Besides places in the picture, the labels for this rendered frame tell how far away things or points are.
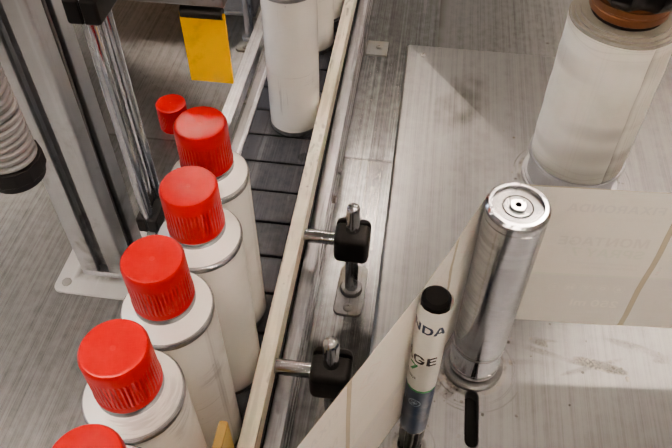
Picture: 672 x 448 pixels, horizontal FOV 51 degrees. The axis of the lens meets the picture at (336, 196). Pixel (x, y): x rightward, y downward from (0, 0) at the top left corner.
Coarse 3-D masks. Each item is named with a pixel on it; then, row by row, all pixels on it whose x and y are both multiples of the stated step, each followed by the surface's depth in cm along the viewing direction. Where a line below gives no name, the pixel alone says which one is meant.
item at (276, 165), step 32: (320, 64) 80; (320, 96) 76; (256, 128) 73; (256, 160) 70; (288, 160) 69; (256, 192) 66; (288, 192) 67; (256, 224) 64; (288, 224) 64; (288, 320) 57
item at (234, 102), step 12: (252, 36) 70; (252, 48) 68; (252, 60) 67; (240, 72) 66; (252, 72) 67; (240, 84) 64; (228, 96) 63; (240, 96) 63; (228, 108) 62; (240, 108) 64; (228, 120) 61
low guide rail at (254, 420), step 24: (336, 48) 76; (336, 72) 73; (312, 144) 66; (312, 168) 64; (312, 192) 62; (288, 240) 58; (288, 264) 56; (288, 288) 55; (288, 312) 55; (264, 336) 52; (264, 360) 51; (264, 384) 49; (264, 408) 49
